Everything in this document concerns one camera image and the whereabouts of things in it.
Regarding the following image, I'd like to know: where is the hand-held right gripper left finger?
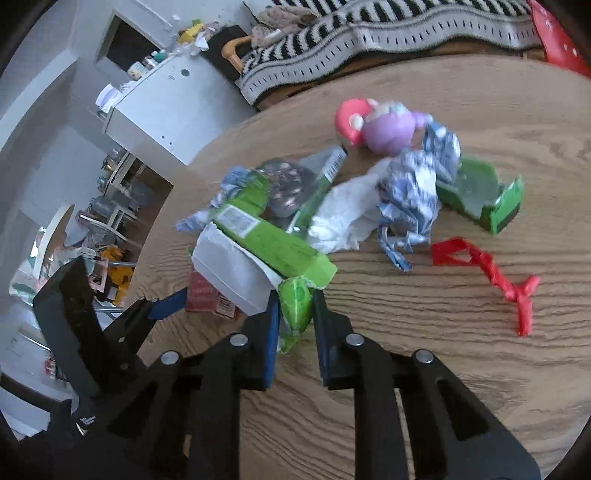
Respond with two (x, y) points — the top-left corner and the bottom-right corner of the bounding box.
(108, 295), (282, 480)

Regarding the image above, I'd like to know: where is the white paper carton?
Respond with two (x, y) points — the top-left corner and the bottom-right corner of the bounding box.
(191, 223), (280, 317)

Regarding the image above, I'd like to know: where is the wooden sofa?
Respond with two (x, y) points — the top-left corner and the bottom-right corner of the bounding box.
(221, 37), (546, 112)

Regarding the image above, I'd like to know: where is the yellow toy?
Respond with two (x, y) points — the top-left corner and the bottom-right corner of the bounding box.
(98, 246), (136, 306)

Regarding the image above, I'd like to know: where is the red plastic strip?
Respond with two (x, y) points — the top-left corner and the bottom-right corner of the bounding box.
(431, 237), (542, 337)

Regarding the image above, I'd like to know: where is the green and silver packet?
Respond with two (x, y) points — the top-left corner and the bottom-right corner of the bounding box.
(286, 147), (348, 234)

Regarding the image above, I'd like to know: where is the green plastic holder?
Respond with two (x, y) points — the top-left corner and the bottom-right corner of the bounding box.
(435, 157), (526, 237)

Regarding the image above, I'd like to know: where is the dark round snack packet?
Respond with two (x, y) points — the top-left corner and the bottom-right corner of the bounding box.
(259, 158), (317, 217)

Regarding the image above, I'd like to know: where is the small blue white wrapper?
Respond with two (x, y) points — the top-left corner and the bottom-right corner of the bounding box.
(174, 167), (252, 232)

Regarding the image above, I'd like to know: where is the long green carton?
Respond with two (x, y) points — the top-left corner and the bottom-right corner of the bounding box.
(211, 178), (338, 289)

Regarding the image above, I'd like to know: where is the beige clothing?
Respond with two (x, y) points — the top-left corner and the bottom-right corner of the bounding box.
(250, 4), (320, 48)

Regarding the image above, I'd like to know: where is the striped black white sofa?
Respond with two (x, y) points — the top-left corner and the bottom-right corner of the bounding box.
(237, 0), (542, 106)

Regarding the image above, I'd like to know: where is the white shelf rack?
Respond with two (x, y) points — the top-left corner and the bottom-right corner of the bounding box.
(75, 147), (140, 241)

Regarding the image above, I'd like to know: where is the crumpled white tissue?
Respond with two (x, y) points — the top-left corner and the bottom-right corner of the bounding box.
(306, 161), (393, 253)

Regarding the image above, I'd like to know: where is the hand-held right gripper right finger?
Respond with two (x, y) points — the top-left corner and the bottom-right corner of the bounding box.
(314, 291), (541, 480)

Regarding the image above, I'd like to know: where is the white cabinet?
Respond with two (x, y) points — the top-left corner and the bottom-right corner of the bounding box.
(102, 50), (258, 167)

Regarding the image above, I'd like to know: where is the crumpled blue white wrapper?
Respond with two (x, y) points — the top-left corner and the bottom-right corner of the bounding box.
(375, 124), (462, 273)

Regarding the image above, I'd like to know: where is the green wrapper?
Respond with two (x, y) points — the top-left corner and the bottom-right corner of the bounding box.
(276, 275), (315, 354)

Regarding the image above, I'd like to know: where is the red child chair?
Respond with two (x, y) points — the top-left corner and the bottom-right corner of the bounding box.
(526, 0), (591, 78)

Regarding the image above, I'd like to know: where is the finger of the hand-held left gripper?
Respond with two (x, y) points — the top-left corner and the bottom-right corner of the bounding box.
(111, 288), (190, 356)
(33, 256), (121, 398)

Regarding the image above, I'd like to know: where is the pink and purple toy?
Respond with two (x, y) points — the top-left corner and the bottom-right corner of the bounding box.
(334, 98), (431, 156)

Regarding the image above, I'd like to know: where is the yellow item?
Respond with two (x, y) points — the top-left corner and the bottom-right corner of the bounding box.
(177, 18), (205, 45)

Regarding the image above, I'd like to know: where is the stack of white papers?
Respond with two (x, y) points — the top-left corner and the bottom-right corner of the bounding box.
(95, 83), (122, 114)

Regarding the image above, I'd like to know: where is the small red packet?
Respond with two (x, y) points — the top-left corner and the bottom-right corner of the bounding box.
(186, 271), (241, 320)

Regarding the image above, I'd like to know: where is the black panel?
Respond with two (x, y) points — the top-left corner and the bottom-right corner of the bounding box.
(202, 25), (254, 85)

